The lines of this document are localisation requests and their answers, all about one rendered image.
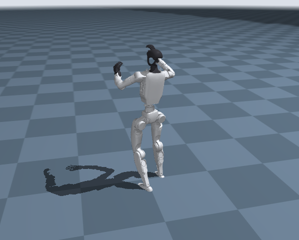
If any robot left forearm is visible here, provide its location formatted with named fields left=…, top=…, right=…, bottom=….
left=114, top=73, right=122, bottom=85

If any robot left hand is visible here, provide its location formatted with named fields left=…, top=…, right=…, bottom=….
left=113, top=62, right=123, bottom=77

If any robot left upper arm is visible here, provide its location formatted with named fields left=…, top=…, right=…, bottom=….
left=116, top=71, right=146, bottom=90

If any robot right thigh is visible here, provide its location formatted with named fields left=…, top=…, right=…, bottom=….
left=151, top=111, right=166, bottom=152

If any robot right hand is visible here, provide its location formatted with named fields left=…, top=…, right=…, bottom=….
left=146, top=44, right=159, bottom=63

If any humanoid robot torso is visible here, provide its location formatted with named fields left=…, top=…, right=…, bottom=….
left=140, top=68, right=165, bottom=125

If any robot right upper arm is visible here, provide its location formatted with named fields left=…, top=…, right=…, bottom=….
left=163, top=70, right=175, bottom=80

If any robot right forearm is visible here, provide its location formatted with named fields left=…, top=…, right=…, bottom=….
left=156, top=58, right=175, bottom=74

